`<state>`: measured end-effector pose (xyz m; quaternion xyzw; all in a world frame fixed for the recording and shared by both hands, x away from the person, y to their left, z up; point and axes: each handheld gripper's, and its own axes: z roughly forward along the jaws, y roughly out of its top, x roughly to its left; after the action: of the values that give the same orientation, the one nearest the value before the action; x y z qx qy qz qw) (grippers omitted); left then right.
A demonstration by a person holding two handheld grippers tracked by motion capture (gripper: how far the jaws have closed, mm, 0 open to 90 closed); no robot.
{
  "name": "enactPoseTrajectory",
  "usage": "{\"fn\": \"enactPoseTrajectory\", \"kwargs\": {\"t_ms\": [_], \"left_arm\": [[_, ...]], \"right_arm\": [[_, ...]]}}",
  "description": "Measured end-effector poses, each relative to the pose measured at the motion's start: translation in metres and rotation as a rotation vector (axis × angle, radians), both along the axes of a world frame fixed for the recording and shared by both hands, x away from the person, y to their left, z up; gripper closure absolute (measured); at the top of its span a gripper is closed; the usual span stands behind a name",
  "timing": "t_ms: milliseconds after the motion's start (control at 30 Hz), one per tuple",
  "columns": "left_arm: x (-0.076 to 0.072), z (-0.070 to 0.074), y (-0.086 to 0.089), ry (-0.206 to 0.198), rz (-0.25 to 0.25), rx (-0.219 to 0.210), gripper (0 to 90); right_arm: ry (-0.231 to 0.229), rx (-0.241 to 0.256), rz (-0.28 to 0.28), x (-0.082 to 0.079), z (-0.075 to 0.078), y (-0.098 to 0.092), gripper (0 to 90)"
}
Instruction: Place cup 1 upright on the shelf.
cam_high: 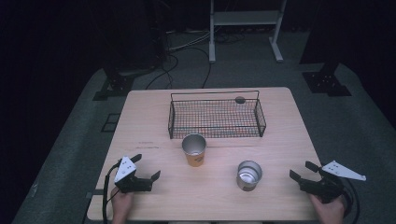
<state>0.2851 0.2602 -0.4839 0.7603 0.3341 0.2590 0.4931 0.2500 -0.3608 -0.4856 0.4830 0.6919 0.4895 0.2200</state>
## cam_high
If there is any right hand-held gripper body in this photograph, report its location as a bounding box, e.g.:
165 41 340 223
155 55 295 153
298 160 367 204

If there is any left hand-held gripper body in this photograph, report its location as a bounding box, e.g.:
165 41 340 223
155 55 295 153
113 156 154 194

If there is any silver metal cup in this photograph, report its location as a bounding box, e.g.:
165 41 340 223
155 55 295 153
236 160 263 192

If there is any black wire basket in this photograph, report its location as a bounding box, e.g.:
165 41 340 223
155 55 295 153
167 90 267 140

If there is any person's left hand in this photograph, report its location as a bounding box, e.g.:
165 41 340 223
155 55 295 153
110 187 134 220

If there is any person's right hand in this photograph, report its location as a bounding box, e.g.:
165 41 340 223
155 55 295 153
308 194 347 224

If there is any orange metal cup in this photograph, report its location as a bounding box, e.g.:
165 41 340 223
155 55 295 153
181 133 207 168

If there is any black stand base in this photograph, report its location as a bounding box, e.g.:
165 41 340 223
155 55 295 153
92 66 138 102
302 62 353 97

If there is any dark cabinet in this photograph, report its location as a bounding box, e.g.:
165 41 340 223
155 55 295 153
102 0 167 71

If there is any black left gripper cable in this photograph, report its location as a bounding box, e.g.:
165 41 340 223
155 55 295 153
102 160 122 224

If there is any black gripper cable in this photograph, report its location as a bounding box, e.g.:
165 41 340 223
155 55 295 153
340 178 361 224
102 160 122 224

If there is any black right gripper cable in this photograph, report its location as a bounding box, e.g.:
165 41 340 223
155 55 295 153
340 178 361 224

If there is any black floor cable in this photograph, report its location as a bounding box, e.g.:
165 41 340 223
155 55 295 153
167 46 213 89
145 53 180 91

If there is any grey floor cable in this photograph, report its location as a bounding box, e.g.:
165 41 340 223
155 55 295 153
166 29 214 52

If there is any white metal stand frame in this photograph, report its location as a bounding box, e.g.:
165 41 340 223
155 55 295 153
208 0 288 64

